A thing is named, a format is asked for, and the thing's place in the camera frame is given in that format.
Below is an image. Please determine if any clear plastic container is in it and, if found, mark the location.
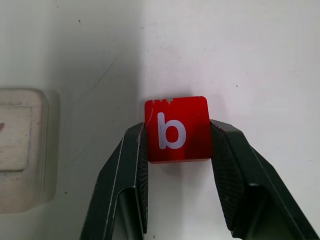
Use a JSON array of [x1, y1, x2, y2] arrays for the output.
[[0, 87, 61, 213]]

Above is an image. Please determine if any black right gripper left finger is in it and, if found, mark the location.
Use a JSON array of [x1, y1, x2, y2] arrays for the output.
[[79, 121, 150, 240]]

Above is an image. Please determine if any red letter b block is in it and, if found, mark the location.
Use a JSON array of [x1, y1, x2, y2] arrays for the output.
[[144, 95, 214, 165]]

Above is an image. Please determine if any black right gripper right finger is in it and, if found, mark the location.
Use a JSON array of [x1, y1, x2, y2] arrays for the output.
[[209, 119, 320, 240]]

